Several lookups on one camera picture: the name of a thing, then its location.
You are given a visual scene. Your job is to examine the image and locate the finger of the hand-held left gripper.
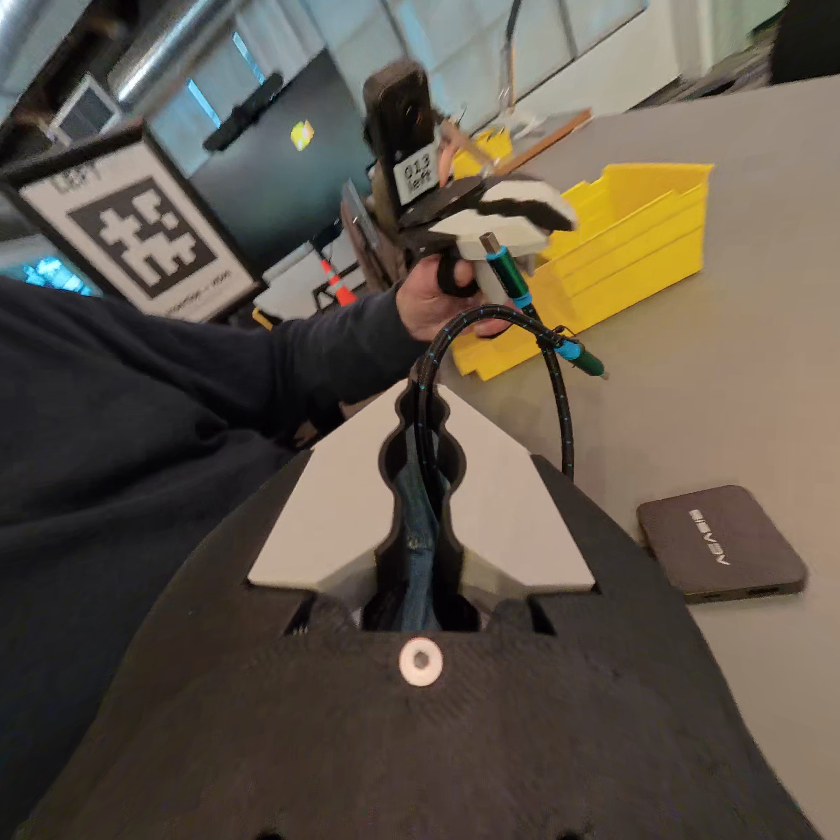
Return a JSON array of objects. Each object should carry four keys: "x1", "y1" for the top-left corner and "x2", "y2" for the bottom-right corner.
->
[
  {"x1": 478, "y1": 177, "x2": 580, "y2": 234},
  {"x1": 427, "y1": 210, "x2": 552, "y2": 278}
]

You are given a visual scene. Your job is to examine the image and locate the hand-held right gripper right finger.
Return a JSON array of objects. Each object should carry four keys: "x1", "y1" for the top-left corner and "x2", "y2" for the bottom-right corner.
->
[{"x1": 420, "y1": 384, "x2": 597, "y2": 632}]

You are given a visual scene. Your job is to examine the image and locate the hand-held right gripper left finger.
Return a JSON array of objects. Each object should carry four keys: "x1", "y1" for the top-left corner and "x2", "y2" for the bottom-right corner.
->
[{"x1": 247, "y1": 379, "x2": 411, "y2": 632}]

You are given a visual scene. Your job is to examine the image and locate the yellow plastic bin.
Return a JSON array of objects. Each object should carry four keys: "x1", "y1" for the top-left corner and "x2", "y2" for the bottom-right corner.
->
[
  {"x1": 451, "y1": 163, "x2": 715, "y2": 383},
  {"x1": 453, "y1": 128, "x2": 513, "y2": 179}
]

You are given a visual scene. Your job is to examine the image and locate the braided HDMI cable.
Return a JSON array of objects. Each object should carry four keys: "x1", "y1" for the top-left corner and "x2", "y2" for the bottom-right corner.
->
[{"x1": 410, "y1": 233, "x2": 610, "y2": 500}]

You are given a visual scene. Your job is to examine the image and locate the black square hub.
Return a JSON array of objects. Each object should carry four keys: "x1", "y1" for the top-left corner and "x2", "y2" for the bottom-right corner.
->
[{"x1": 637, "y1": 484, "x2": 808, "y2": 605}]

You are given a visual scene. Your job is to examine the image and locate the person's left forearm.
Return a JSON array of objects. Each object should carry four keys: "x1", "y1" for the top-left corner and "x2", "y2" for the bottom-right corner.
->
[{"x1": 164, "y1": 282, "x2": 427, "y2": 441}]

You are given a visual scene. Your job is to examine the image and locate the person's left hand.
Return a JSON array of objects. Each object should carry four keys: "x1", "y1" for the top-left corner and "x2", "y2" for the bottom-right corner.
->
[{"x1": 395, "y1": 252, "x2": 511, "y2": 342}]

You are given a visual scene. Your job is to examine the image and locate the wooden background desk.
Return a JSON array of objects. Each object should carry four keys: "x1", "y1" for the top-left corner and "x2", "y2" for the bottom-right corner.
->
[{"x1": 499, "y1": 108, "x2": 595, "y2": 175}]

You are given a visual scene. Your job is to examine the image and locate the person's blue jeans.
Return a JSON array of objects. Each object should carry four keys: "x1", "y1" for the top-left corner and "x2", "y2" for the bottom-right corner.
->
[{"x1": 394, "y1": 427, "x2": 447, "y2": 632}]

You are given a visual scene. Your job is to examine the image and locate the white laptop stand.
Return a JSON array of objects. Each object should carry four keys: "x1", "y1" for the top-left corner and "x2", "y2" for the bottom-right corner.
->
[{"x1": 495, "y1": 0, "x2": 546, "y2": 132}]

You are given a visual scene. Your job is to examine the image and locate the orange traffic cone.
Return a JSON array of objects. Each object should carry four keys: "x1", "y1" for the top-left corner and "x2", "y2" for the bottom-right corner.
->
[{"x1": 318, "y1": 258, "x2": 358, "y2": 308}]

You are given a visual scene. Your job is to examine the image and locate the black webcam bar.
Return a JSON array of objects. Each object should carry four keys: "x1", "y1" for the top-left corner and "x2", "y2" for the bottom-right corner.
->
[{"x1": 202, "y1": 72, "x2": 284, "y2": 153}]

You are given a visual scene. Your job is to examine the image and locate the black chair backrest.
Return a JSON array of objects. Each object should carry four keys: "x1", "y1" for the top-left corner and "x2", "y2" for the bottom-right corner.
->
[{"x1": 771, "y1": 0, "x2": 840, "y2": 86}]

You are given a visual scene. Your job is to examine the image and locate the silver ventilation duct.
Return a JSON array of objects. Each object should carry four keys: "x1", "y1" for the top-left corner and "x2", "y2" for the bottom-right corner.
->
[
  {"x1": 108, "y1": 0, "x2": 250, "y2": 109},
  {"x1": 0, "y1": 0, "x2": 60, "y2": 63}
]

